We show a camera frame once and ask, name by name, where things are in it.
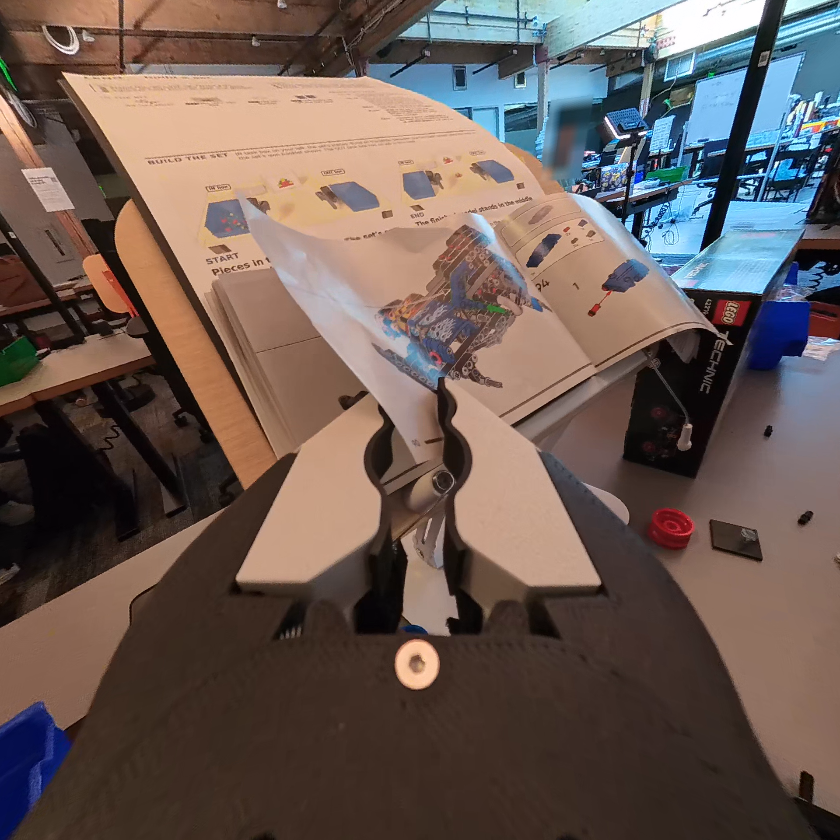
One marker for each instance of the grey desk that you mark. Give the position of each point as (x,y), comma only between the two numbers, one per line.
(754,623)

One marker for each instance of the large printed instruction sheet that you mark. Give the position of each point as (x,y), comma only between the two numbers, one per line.
(295,131)

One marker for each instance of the orange chair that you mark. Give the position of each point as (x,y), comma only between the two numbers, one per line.
(105,289)

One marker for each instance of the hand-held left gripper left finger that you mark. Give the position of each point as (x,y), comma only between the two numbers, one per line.
(308,525)

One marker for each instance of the green storage bin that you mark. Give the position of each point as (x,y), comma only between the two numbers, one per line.
(16,361)

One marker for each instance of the neighbouring grey table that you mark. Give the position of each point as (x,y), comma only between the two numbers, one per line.
(85,367)

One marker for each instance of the dark toy set box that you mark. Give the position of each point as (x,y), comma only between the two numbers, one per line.
(709,394)

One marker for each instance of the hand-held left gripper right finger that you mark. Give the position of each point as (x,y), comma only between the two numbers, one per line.
(525,525)

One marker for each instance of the instruction booklet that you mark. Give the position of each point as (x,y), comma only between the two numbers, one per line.
(571,315)

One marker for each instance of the black smooth square tile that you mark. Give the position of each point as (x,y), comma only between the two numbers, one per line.
(725,541)

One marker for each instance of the black support pole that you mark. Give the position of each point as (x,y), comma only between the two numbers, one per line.
(741,131)

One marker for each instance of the blue storage bin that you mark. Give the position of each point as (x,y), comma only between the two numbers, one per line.
(26,754)
(778,328)

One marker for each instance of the whiteboard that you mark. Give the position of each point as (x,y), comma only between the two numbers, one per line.
(722,98)

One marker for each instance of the red wheel rim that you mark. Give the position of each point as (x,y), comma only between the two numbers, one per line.
(669,528)

